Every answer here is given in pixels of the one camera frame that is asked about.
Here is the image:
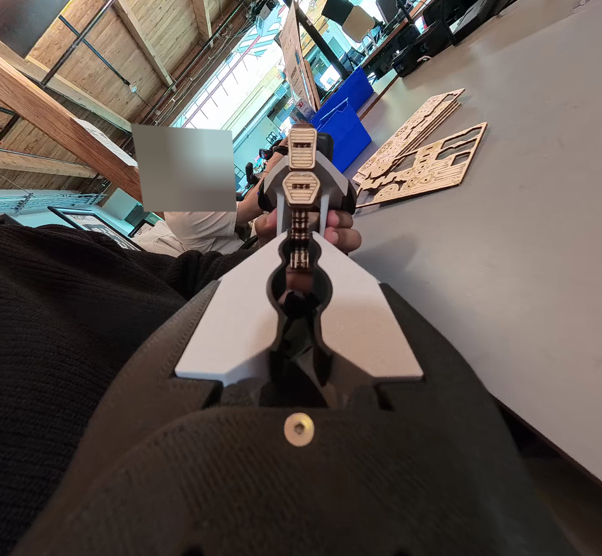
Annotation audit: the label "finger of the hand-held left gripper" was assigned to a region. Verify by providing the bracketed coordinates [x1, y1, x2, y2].
[310, 151, 357, 233]
[262, 158, 291, 233]

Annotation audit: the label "black device case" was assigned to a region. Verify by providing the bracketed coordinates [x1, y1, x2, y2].
[392, 20, 454, 78]

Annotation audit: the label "tan and black chair back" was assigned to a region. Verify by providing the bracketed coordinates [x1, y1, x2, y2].
[322, 0, 378, 44]

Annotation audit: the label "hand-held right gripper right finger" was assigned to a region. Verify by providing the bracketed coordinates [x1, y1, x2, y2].
[310, 232, 425, 408]

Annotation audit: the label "cardboard sign board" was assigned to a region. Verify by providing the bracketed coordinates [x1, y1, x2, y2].
[277, 1, 321, 111]

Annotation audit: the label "person's black sweater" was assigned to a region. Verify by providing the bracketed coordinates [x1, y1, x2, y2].
[0, 224, 245, 556]

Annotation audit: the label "stacked wooden laser-cut sheets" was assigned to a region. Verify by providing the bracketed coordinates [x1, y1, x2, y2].
[353, 88, 465, 185]

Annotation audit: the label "wooden beam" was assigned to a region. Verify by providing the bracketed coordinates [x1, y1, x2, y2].
[0, 55, 165, 218]

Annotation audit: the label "person's left hand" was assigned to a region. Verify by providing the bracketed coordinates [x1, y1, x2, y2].
[254, 210, 363, 257]

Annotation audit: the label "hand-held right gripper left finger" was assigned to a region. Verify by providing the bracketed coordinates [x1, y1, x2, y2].
[175, 231, 289, 388]

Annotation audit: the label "blue plastic bin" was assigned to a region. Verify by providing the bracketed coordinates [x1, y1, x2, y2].
[325, 66, 375, 117]
[310, 97, 372, 173]

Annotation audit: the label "person's left forearm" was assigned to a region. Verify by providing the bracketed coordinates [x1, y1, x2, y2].
[174, 243, 257, 303]

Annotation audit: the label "framed marker poster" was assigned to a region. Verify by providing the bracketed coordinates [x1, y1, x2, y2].
[47, 206, 143, 252]

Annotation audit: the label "black pole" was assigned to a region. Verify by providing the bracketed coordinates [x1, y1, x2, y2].
[247, 0, 351, 77]

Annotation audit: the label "laser-cut wooden model part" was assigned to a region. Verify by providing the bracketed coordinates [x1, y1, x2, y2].
[289, 126, 319, 170]
[281, 171, 324, 279]

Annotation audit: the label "cut-out wooden sheet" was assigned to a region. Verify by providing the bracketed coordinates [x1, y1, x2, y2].
[355, 122, 488, 209]

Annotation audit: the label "black box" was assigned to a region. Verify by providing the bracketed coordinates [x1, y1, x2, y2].
[449, 0, 499, 46]

